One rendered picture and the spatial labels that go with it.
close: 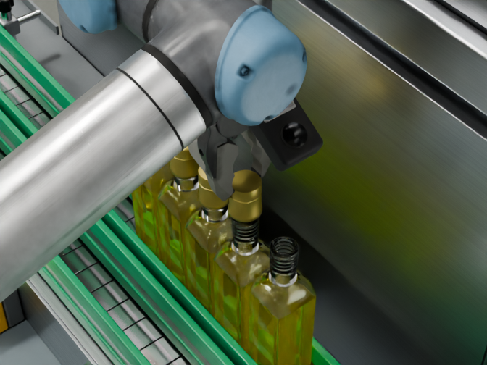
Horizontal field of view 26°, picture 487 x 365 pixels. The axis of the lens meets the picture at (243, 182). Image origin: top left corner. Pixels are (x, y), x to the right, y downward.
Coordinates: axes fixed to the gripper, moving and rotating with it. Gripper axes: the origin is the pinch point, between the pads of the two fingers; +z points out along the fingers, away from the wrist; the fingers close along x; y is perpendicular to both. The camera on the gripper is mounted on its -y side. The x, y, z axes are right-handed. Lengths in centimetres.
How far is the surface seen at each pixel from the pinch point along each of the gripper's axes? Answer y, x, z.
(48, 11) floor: 186, -68, 118
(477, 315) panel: -22.7, -12.3, 8.2
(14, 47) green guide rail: 61, -4, 22
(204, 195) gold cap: 5.3, 1.4, 5.0
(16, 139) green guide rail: 43.8, 6.0, 22.8
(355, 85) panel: -2.3, -12.3, -8.6
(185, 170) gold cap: 10.0, 0.6, 5.4
